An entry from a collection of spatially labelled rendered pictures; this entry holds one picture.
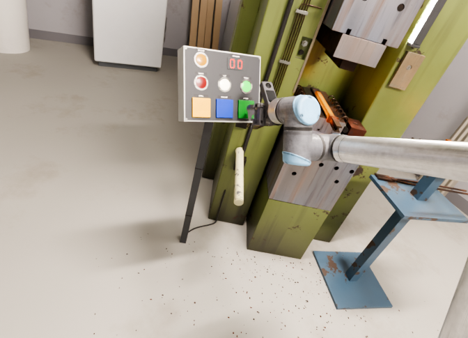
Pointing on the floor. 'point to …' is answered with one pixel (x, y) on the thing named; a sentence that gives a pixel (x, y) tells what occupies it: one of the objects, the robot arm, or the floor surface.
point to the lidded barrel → (13, 21)
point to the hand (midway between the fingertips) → (249, 107)
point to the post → (196, 178)
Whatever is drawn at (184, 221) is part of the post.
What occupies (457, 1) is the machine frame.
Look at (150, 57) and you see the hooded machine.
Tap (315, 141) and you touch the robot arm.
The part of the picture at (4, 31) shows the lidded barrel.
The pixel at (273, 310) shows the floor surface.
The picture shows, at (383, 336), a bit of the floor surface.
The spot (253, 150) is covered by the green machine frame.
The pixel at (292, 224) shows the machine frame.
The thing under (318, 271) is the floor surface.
